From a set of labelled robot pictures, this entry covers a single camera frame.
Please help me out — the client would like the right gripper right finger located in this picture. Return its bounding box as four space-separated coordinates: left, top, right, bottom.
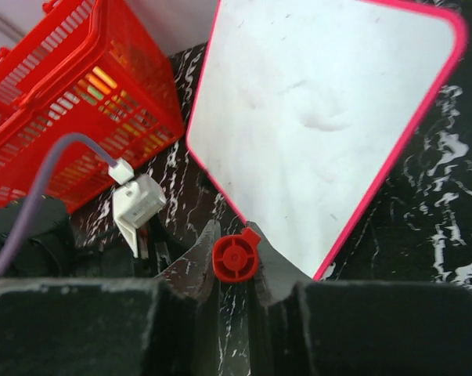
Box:
246 221 312 306

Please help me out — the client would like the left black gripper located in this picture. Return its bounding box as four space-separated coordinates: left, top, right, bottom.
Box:
0 197 189 281

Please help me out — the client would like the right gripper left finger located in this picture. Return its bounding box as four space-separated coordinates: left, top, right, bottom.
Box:
154 219 221 303

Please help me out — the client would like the red whiteboard marker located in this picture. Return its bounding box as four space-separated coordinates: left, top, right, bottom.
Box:
211 227 261 284

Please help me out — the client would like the pink framed whiteboard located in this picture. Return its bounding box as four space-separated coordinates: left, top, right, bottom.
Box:
186 1 468 279

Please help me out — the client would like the red plastic shopping basket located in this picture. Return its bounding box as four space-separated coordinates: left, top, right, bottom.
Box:
0 1 185 207

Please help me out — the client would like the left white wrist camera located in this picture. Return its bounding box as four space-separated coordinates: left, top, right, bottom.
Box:
108 158 167 259

